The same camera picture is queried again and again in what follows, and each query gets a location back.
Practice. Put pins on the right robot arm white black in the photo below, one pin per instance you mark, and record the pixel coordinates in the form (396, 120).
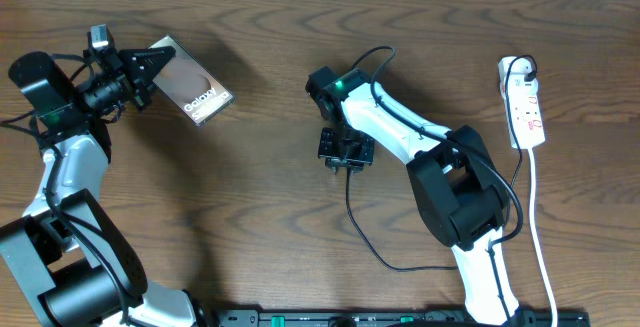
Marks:
(460, 197)

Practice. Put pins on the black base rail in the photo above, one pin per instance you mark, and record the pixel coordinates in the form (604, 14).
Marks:
(446, 317)

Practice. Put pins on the white power strip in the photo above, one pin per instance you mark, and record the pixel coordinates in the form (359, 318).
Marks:
(519, 89)

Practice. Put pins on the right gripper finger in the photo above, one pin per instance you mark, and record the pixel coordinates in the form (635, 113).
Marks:
(358, 169)
(334, 169)

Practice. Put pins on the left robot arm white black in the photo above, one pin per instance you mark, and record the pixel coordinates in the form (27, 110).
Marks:
(71, 262)

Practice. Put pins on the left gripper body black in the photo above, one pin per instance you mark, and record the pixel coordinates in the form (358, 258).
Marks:
(113, 88)

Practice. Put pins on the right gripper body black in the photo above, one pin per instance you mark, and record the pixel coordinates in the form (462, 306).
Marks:
(345, 147)

